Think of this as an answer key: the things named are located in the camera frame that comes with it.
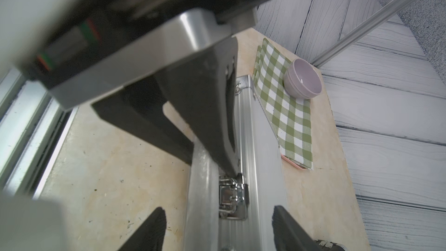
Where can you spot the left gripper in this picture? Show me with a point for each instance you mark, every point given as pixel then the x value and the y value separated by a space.
pixel 103 45

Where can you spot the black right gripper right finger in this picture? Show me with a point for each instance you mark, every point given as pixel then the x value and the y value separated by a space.
pixel 288 234

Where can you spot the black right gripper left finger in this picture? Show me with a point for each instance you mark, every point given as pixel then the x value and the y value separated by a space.
pixel 150 234

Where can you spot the silver aluminium poker case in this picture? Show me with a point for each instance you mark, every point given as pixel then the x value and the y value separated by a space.
pixel 235 214

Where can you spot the black poker case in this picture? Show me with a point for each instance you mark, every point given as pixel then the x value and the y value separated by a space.
pixel 330 246

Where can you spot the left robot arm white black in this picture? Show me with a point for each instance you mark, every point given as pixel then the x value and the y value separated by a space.
pixel 27 24

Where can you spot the pink mat under cloth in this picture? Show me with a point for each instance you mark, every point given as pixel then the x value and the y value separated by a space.
pixel 291 162

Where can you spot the green white checkered cloth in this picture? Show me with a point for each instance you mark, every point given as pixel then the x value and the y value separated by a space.
pixel 289 118

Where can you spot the lilac ceramic bowl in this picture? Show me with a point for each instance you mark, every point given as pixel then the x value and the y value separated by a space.
pixel 301 80

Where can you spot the left aluminium frame post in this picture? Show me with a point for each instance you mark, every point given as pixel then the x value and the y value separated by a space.
pixel 362 30

